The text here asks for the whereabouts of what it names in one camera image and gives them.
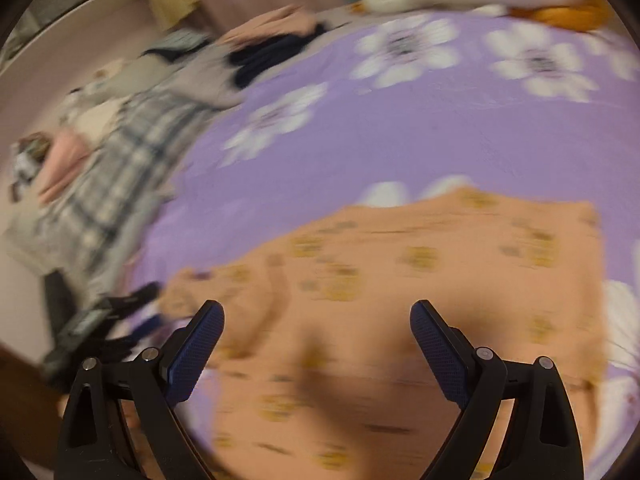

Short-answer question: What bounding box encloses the dark navy garment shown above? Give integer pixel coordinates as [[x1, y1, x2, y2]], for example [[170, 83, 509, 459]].
[[228, 22, 329, 89]]

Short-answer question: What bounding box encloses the pink folded garment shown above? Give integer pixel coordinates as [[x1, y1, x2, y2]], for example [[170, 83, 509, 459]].
[[217, 6, 318, 50]]

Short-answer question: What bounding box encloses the grey folded garment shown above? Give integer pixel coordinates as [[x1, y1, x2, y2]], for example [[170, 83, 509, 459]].
[[98, 44, 243, 110]]

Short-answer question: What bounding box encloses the plaid grey white cloth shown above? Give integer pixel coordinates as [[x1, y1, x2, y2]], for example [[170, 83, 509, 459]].
[[2, 90, 215, 298]]

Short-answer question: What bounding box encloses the purple floral bed cover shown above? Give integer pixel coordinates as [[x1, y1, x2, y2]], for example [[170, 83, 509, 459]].
[[136, 12, 639, 479]]

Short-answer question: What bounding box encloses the orange cartoon print garment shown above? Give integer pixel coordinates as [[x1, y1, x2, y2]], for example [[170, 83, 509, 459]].
[[158, 188, 605, 479]]

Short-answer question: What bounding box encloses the striped blue grey cloth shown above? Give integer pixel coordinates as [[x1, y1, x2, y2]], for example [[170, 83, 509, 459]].
[[142, 28, 210, 63]]

